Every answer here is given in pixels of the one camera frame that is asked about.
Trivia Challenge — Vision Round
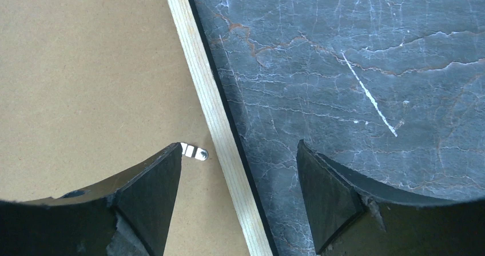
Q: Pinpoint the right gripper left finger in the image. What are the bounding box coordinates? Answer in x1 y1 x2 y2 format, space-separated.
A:
1 143 182 255

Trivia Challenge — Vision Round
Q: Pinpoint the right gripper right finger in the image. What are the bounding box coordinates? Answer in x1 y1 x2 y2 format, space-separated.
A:
296 141 484 255

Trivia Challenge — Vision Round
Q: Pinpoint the wooden picture frame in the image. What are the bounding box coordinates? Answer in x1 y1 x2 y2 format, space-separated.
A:
167 0 278 255

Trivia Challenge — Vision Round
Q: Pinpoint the brown cardboard backing board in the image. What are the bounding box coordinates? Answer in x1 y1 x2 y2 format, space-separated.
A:
1 0 248 255

